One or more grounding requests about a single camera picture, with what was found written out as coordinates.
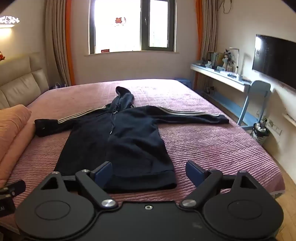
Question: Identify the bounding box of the peach pillow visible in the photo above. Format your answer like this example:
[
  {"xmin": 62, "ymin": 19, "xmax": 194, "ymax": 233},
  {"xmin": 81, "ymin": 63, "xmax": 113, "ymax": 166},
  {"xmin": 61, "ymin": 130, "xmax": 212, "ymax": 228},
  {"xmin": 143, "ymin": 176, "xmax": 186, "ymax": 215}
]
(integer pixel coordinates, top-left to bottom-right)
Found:
[{"xmin": 0, "ymin": 104, "xmax": 32, "ymax": 164}]

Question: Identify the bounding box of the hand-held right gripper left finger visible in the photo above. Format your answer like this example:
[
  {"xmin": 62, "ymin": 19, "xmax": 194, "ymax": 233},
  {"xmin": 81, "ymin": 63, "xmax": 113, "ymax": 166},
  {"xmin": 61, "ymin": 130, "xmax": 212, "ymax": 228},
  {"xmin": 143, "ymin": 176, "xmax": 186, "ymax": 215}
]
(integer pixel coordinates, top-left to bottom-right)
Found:
[{"xmin": 40, "ymin": 161, "xmax": 119, "ymax": 209}]

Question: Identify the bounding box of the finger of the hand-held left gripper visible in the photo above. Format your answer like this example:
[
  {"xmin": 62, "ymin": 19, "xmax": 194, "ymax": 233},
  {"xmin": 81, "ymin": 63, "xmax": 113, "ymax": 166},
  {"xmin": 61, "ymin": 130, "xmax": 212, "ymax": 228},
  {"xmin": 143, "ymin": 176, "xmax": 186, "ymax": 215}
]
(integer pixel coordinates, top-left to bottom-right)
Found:
[{"xmin": 0, "ymin": 179, "xmax": 26, "ymax": 196}]

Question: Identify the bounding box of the wall-mounted black television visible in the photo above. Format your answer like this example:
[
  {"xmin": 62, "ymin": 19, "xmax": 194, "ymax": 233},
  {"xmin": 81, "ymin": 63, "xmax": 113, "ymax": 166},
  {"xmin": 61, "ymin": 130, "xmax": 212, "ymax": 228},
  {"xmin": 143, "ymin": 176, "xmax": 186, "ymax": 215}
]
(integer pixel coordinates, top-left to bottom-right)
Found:
[{"xmin": 252, "ymin": 34, "xmax": 296, "ymax": 91}]

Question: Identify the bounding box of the dark navy hooded jacket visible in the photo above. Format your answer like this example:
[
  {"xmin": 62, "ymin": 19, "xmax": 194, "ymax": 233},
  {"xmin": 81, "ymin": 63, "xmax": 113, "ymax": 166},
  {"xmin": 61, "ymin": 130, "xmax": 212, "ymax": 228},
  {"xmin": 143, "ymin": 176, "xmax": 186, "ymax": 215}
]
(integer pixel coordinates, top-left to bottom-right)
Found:
[{"xmin": 34, "ymin": 86, "xmax": 230, "ymax": 193}]

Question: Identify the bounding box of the blue low shelf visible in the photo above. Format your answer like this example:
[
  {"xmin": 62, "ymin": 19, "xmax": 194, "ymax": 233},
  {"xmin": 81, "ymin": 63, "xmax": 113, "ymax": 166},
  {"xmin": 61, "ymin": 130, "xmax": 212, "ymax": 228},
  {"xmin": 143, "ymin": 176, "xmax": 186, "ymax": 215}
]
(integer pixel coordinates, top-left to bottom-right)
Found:
[{"xmin": 203, "ymin": 89, "xmax": 260, "ymax": 130}]

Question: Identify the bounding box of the white mesh waste basket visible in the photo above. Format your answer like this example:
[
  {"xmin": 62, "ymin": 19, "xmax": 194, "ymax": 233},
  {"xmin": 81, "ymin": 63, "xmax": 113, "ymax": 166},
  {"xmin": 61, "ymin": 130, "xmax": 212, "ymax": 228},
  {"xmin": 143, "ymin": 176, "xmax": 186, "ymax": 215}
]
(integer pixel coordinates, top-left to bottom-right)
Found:
[{"xmin": 251, "ymin": 122, "xmax": 270, "ymax": 146}]

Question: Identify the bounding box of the beige padded headboard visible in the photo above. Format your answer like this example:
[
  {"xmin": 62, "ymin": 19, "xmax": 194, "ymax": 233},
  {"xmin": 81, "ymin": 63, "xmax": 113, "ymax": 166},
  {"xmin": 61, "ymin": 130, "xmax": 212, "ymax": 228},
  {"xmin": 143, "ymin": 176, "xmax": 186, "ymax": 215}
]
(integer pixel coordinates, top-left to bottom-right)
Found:
[{"xmin": 0, "ymin": 51, "xmax": 50, "ymax": 110}]

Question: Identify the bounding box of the white wall desk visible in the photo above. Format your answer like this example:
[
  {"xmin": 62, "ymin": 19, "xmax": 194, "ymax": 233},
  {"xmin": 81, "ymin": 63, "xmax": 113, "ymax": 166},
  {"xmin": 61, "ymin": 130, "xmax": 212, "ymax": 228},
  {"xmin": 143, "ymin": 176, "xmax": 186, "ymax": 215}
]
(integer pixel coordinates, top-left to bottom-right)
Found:
[{"xmin": 190, "ymin": 64, "xmax": 252, "ymax": 93}]

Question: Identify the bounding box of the figurine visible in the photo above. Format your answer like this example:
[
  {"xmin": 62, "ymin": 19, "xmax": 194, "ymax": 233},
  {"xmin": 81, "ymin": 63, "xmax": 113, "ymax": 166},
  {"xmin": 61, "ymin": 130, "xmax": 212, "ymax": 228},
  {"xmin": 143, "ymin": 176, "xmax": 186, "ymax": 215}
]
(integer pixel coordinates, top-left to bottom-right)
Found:
[{"xmin": 221, "ymin": 49, "xmax": 234, "ymax": 72}]

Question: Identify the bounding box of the bed with pink bedspread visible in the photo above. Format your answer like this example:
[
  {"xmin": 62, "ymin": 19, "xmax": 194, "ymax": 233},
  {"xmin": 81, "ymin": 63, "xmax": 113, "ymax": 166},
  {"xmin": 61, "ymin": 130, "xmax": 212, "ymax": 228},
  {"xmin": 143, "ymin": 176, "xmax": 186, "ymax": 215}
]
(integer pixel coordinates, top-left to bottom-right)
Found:
[{"xmin": 0, "ymin": 79, "xmax": 286, "ymax": 234}]

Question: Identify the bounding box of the window with grey frame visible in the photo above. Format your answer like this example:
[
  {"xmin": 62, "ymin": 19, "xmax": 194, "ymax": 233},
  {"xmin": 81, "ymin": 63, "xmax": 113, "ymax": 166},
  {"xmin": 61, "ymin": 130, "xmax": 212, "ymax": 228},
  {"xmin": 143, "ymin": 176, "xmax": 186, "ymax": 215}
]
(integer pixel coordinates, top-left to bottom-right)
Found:
[{"xmin": 88, "ymin": 0, "xmax": 177, "ymax": 55}]

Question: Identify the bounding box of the wall lamp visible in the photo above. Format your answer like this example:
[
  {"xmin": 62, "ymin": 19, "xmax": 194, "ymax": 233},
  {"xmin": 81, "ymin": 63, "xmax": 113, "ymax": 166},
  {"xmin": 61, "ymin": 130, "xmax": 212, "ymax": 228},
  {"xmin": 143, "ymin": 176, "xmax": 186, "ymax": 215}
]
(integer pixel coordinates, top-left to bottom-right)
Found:
[{"xmin": 0, "ymin": 15, "xmax": 21, "ymax": 29}]

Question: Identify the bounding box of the light blue chair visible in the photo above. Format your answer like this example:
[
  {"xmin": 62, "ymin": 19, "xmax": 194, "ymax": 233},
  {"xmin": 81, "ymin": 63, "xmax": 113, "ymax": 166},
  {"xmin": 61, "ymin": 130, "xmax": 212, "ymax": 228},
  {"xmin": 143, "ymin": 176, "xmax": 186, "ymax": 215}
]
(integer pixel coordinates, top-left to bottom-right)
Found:
[{"xmin": 238, "ymin": 80, "xmax": 271, "ymax": 130}]

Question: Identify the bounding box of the beige curtain with orange edge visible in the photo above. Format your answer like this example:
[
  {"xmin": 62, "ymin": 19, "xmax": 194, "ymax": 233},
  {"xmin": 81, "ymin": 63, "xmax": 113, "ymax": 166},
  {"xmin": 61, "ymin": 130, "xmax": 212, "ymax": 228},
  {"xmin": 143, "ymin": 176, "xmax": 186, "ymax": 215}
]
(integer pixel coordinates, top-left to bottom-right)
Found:
[
  {"xmin": 45, "ymin": 0, "xmax": 76, "ymax": 87},
  {"xmin": 193, "ymin": 0, "xmax": 220, "ymax": 91}
]

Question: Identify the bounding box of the wall socket strip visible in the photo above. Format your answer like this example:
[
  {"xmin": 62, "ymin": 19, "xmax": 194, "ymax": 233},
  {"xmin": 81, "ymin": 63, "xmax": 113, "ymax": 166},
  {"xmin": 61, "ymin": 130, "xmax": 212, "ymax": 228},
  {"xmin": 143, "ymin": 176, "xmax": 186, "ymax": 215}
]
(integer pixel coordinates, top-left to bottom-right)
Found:
[{"xmin": 266, "ymin": 119, "xmax": 283, "ymax": 136}]

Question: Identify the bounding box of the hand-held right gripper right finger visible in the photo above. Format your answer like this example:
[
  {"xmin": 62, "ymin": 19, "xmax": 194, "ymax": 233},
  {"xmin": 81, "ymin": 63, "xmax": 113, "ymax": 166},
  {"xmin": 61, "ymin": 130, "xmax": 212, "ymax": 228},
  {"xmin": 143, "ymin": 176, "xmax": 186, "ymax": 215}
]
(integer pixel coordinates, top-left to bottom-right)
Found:
[{"xmin": 179, "ymin": 160, "xmax": 255, "ymax": 208}]

